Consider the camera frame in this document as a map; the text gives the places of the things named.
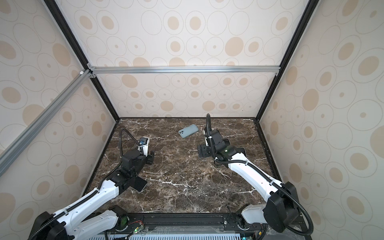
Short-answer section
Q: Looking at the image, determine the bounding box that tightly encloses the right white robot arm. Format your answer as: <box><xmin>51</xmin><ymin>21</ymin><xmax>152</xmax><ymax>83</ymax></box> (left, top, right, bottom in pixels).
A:
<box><xmin>198</xmin><ymin>129</ymin><xmax>300</xmax><ymax>233</ymax></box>

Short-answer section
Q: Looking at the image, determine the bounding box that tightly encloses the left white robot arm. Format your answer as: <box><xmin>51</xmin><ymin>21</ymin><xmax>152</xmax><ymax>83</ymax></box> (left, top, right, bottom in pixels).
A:
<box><xmin>29</xmin><ymin>150</ymin><xmax>155</xmax><ymax>240</ymax></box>

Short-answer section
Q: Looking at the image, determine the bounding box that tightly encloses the far light blue phone case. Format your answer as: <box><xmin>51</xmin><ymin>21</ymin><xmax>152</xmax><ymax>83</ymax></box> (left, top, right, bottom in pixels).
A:
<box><xmin>179</xmin><ymin>124</ymin><xmax>199</xmax><ymax>139</ymax></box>

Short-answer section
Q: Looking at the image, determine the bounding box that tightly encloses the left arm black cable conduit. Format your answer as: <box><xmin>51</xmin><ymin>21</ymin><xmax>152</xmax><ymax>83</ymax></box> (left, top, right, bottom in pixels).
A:
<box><xmin>26</xmin><ymin>128</ymin><xmax>143</xmax><ymax>240</ymax></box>

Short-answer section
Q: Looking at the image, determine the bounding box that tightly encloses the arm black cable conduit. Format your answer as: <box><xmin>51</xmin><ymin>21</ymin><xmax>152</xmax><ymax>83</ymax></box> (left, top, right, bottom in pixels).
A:
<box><xmin>26</xmin><ymin>128</ymin><xmax>143</xmax><ymax>240</ymax></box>
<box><xmin>205</xmin><ymin>113</ymin><xmax>314</xmax><ymax>236</ymax></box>

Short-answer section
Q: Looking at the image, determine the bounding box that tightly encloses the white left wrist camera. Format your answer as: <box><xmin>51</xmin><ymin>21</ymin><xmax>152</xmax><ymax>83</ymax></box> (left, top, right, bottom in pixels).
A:
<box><xmin>139</xmin><ymin>137</ymin><xmax>150</xmax><ymax>157</ymax></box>

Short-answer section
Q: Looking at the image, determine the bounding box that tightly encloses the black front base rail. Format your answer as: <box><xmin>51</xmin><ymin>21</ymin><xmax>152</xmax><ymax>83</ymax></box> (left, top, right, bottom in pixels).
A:
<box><xmin>101</xmin><ymin>211</ymin><xmax>313</xmax><ymax>240</ymax></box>

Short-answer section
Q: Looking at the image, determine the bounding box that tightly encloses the back aluminium rail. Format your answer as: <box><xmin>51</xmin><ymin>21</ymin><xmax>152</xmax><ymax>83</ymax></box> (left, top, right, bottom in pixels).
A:
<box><xmin>90</xmin><ymin>65</ymin><xmax>280</xmax><ymax>75</ymax></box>

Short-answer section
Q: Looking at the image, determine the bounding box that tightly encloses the aluminium rail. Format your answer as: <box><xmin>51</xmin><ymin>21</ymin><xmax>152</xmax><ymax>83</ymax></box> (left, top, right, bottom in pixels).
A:
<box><xmin>1</xmin><ymin>70</ymin><xmax>91</xmax><ymax>175</ymax></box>
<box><xmin>90</xmin><ymin>65</ymin><xmax>280</xmax><ymax>75</ymax></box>

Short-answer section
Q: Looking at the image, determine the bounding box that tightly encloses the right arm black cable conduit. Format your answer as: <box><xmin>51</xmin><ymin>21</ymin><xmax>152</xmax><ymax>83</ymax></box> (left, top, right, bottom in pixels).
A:
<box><xmin>205</xmin><ymin>113</ymin><xmax>314</xmax><ymax>236</ymax></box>

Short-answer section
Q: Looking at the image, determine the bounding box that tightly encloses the left aluminium rail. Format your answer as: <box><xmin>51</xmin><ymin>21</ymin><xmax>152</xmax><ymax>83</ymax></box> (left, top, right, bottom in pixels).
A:
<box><xmin>1</xmin><ymin>70</ymin><xmax>91</xmax><ymax>175</ymax></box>

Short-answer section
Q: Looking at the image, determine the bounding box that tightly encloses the black corner frame post left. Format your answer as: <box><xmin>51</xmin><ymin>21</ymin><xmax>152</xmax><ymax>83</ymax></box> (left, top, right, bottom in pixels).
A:
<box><xmin>43</xmin><ymin>0</ymin><xmax>120</xmax><ymax>122</ymax></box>

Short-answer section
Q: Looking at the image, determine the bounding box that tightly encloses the black corner frame post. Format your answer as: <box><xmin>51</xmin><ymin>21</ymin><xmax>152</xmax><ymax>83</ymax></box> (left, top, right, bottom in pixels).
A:
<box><xmin>43</xmin><ymin>0</ymin><xmax>120</xmax><ymax>122</ymax></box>
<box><xmin>255</xmin><ymin>0</ymin><xmax>320</xmax><ymax>123</ymax></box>

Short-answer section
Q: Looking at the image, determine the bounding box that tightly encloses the black corner frame post right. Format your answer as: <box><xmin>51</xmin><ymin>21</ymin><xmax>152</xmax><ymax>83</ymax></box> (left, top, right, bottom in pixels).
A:
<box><xmin>255</xmin><ymin>0</ymin><xmax>320</xmax><ymax>123</ymax></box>

